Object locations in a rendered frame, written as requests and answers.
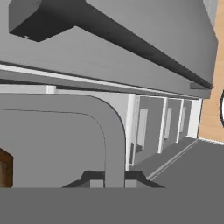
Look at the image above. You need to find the grey fridge door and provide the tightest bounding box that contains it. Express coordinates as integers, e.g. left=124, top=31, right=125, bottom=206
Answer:
left=0, top=0, right=219, bottom=100

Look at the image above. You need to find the brown wooden block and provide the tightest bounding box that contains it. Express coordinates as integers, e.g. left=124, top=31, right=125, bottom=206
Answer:
left=0, top=147, right=14, bottom=188

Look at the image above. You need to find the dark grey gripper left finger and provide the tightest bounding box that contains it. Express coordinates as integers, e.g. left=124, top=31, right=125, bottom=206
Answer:
left=61, top=170, right=105, bottom=188

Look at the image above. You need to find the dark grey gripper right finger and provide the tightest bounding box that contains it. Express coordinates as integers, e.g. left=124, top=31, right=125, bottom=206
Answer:
left=124, top=170, right=166, bottom=188

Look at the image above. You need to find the black round ring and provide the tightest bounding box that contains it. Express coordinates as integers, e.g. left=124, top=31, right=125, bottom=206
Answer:
left=218, top=88, right=224, bottom=130

